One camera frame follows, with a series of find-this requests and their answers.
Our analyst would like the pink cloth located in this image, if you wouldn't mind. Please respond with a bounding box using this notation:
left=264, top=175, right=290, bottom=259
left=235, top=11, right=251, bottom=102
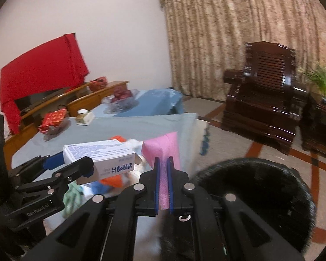
left=141, top=131, right=181, bottom=210

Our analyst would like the red plastic bag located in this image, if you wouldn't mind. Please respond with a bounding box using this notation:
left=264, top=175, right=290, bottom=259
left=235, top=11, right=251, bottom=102
left=89, top=77, right=108, bottom=91

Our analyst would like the black bin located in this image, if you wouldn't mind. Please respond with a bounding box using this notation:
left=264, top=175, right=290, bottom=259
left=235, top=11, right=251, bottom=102
left=190, top=158, right=317, bottom=253

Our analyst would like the dark wooden armchair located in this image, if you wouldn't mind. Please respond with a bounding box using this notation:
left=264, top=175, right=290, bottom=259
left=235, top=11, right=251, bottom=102
left=221, top=41, right=309, bottom=155

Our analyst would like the glass fruit bowl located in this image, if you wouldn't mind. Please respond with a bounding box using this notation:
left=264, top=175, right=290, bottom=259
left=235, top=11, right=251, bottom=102
left=102, top=88, right=139, bottom=115

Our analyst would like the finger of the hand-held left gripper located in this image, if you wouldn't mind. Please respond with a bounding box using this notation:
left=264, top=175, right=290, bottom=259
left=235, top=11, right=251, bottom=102
left=8, top=152, right=66, bottom=181
left=15, top=156, right=95, bottom=210

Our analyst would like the grey-blue tablecloth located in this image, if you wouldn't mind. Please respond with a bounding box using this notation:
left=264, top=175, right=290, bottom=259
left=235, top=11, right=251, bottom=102
left=11, top=113, right=211, bottom=223

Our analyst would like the light blue item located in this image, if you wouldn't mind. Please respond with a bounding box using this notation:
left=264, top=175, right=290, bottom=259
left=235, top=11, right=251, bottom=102
left=91, top=181, right=110, bottom=196

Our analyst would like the red snack packet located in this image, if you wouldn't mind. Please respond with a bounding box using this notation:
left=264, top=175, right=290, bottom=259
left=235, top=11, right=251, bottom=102
left=39, top=109, right=68, bottom=134

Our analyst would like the green cloth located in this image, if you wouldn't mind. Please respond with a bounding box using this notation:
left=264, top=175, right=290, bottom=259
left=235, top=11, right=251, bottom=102
left=63, top=182, right=85, bottom=218

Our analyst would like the red cloth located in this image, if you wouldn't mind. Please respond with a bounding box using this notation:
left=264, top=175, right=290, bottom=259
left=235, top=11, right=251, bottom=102
left=0, top=33, right=90, bottom=135

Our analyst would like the dark wooden side table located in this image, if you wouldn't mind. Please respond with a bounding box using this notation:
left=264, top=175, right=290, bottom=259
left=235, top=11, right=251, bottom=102
left=300, top=92, right=326, bottom=164

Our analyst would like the blue table cover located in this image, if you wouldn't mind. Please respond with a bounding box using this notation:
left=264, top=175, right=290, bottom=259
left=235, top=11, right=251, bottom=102
left=92, top=88, right=184, bottom=119

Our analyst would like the green potted plant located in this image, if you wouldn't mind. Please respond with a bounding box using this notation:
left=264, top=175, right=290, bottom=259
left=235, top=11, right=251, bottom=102
left=301, top=62, right=326, bottom=101

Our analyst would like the tissue box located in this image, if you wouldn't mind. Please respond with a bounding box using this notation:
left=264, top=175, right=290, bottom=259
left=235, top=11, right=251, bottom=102
left=75, top=109, right=95, bottom=125

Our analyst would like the television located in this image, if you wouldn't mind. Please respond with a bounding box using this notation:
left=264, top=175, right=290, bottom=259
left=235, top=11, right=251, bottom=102
left=13, top=87, right=71, bottom=116

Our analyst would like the white medicine box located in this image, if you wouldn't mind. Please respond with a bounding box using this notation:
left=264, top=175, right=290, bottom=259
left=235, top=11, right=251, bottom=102
left=63, top=139, right=136, bottom=185

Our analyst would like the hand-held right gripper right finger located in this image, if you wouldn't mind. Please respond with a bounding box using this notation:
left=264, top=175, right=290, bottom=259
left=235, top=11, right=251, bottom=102
left=166, top=156, right=306, bottom=261

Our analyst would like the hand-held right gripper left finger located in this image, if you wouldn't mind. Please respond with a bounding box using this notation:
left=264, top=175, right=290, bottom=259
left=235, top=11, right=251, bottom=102
left=23, top=156, right=161, bottom=261

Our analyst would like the wooden television cabinet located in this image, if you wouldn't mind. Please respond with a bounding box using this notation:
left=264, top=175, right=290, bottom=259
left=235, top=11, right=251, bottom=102
left=3, top=80, right=129, bottom=169

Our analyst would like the beige patterned curtain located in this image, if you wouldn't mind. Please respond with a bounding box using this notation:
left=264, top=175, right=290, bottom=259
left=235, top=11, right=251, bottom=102
left=155, top=0, right=326, bottom=102

